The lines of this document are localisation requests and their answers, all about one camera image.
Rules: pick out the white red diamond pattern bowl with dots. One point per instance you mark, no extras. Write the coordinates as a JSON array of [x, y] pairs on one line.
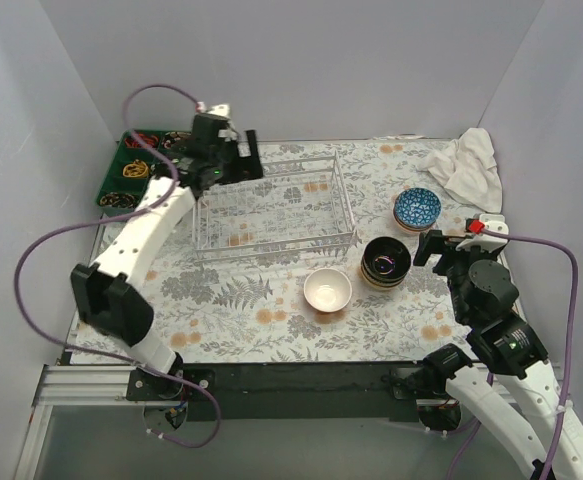
[[417, 206]]

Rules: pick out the dark floral scrunchie back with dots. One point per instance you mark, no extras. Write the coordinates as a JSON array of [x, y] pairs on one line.
[[175, 140]]

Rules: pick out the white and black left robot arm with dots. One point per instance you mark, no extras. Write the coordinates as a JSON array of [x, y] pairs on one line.
[[107, 291]]

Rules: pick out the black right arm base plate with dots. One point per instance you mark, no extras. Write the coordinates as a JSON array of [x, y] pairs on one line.
[[420, 383]]

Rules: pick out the aluminium frame rail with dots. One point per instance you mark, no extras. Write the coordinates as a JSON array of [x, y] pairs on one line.
[[232, 392]]

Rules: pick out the white bowl red wreath pattern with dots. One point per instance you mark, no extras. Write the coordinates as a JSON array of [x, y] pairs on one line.
[[412, 232]]

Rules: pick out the dark patterned scrunchie front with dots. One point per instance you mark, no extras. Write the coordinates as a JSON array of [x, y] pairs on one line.
[[118, 200]]

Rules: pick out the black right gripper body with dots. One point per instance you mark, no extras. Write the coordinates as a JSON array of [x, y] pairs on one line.
[[434, 253]]

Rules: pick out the olive tan bowl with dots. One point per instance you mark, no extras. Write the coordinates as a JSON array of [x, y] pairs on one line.
[[387, 250]]

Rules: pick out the crumpled white cloth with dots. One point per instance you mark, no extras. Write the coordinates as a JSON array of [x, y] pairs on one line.
[[467, 170]]

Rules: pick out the orange plastic bowl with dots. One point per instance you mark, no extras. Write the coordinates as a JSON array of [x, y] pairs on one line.
[[327, 290]]

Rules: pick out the yellow rubber bands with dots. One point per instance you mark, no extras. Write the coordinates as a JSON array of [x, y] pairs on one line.
[[137, 169]]

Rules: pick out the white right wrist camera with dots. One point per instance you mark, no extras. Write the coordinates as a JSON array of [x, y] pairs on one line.
[[487, 231]]

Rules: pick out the black gold pattern bowl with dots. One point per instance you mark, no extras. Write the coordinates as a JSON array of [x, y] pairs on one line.
[[385, 276]]

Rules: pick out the floral patterned table mat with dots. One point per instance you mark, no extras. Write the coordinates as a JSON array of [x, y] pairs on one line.
[[254, 310]]

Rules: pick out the cream bird pattern bowl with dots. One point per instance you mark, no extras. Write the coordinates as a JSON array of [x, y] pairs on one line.
[[371, 285]]

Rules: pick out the white wire dish rack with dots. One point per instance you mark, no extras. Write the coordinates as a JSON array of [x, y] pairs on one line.
[[300, 206]]

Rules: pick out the green compartment organizer tray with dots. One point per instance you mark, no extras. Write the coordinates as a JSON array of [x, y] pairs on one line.
[[129, 149]]

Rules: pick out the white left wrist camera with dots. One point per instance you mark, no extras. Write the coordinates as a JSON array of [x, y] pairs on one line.
[[222, 111]]

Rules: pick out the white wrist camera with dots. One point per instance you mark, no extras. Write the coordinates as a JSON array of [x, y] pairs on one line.
[[222, 111], [487, 231]]

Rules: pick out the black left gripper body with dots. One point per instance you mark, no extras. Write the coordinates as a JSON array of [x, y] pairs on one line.
[[244, 163]]

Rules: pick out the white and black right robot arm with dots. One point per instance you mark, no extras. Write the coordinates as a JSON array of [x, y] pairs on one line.
[[539, 429]]

